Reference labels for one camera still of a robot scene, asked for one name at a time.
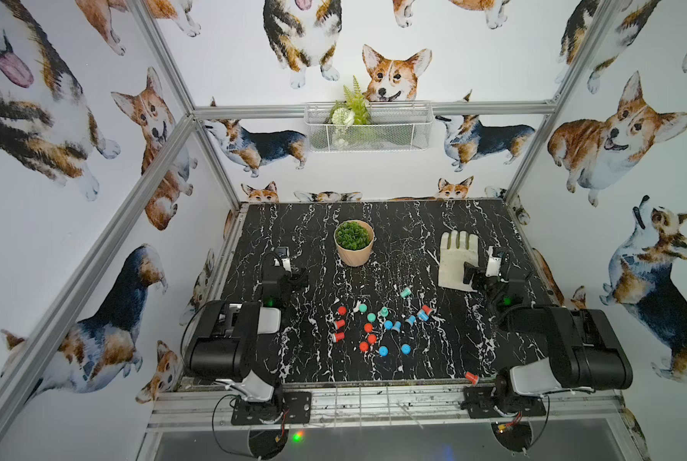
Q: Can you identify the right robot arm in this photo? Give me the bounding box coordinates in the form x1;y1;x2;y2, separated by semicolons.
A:
462;248;634;412

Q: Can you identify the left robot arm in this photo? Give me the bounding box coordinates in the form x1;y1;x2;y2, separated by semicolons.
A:
184;247;308;409

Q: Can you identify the beige plant pot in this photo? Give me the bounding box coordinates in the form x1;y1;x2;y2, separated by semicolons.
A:
334;220;375;267

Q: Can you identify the green fern with flower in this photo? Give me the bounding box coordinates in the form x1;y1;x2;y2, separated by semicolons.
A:
326;77;371;150

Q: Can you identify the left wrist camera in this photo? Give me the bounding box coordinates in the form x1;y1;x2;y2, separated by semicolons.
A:
274;247;291;272

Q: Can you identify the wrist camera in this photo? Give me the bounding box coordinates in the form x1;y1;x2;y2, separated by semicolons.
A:
486;246;505;278
274;247;291;272

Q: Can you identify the white wire wall basket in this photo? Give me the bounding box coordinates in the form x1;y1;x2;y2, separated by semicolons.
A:
304;102;435;153

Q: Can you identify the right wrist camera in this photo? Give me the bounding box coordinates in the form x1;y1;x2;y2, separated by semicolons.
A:
486;246;505;278

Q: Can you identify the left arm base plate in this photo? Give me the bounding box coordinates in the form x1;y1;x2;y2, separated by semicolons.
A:
231;392;313;426

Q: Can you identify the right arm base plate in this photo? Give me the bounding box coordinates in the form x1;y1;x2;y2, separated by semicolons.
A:
460;387;546;419

